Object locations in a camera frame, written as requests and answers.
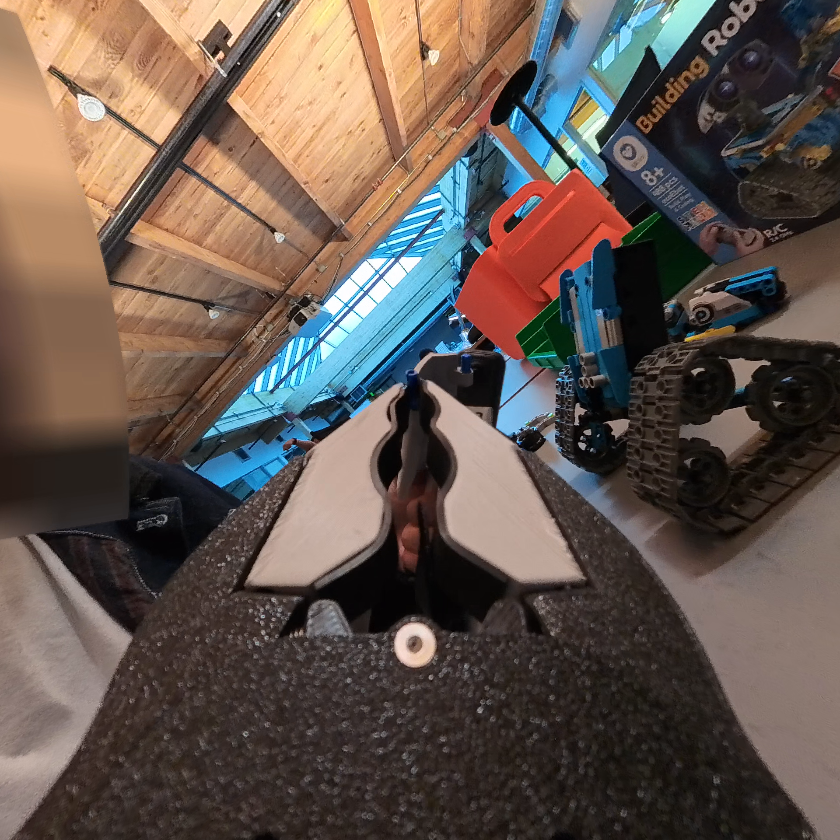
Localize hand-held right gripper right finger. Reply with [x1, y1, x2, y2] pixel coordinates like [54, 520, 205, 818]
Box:
[423, 381, 588, 588]

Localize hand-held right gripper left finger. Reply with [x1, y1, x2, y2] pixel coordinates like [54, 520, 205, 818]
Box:
[245, 384, 406, 589]

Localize blue grey tracked toy robot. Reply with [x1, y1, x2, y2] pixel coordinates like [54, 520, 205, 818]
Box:
[554, 238, 840, 534]

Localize light grey desk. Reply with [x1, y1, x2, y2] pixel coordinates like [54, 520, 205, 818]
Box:
[492, 217, 840, 840]

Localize person's left hand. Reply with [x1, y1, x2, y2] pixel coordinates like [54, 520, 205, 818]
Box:
[392, 469, 437, 572]

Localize green plastic bin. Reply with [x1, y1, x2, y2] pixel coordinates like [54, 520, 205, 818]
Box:
[515, 211, 716, 370]

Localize ceiling projector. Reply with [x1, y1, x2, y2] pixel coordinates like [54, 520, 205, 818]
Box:
[287, 297, 332, 337]

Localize robot head brick assembly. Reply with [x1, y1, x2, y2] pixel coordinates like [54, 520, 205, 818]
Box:
[663, 266, 791, 342]

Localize black pole stand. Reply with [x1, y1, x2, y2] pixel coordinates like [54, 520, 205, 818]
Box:
[489, 60, 578, 173]

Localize person's clothed body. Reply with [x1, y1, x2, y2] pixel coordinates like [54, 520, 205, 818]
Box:
[0, 456, 240, 840]

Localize large robot kit box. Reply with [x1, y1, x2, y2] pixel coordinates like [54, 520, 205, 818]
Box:
[598, 0, 840, 265]

